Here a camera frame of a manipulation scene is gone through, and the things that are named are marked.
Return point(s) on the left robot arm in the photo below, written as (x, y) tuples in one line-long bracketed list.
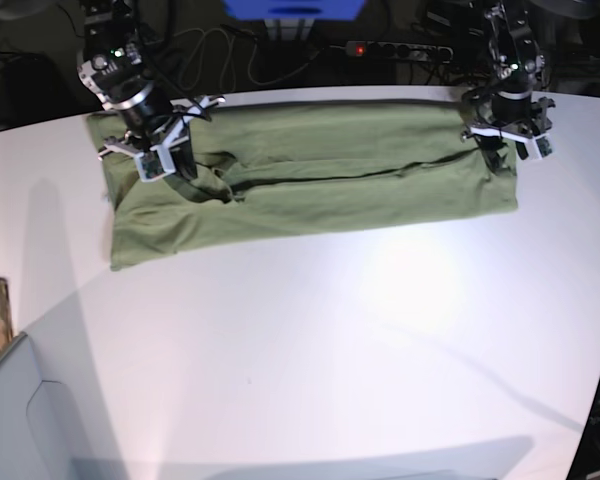
[(513, 57)]

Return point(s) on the black power strip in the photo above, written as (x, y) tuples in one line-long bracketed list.
[(409, 52)]

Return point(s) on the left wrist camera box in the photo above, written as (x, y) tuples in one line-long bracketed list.
[(535, 148)]

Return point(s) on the blue plastic box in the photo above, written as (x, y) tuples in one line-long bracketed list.
[(248, 10)]

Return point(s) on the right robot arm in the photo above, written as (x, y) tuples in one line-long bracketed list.
[(117, 66)]

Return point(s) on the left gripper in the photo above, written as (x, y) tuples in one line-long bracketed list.
[(502, 118)]

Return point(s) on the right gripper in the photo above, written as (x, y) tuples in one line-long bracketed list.
[(149, 125)]

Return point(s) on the grey cabinet corner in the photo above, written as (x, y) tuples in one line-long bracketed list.
[(42, 435)]

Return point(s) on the green T-shirt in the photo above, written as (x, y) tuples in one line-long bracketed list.
[(272, 171)]

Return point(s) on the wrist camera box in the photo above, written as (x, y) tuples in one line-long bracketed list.
[(535, 148), (154, 164)]

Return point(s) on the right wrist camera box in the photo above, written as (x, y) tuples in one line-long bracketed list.
[(154, 164)]

